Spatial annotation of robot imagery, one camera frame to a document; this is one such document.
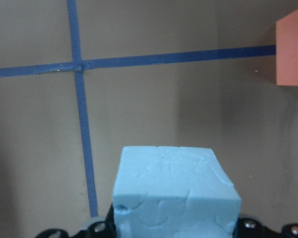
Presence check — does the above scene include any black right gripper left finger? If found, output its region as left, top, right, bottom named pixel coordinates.
left=37, top=204, right=117, bottom=238

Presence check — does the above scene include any orange foam block outer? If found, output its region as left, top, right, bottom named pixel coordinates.
left=276, top=9, right=298, bottom=86

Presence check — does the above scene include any light blue foam block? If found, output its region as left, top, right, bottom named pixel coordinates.
left=113, top=146, right=241, bottom=238

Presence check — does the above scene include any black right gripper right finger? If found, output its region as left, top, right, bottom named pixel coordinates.
left=234, top=214, right=298, bottom=238

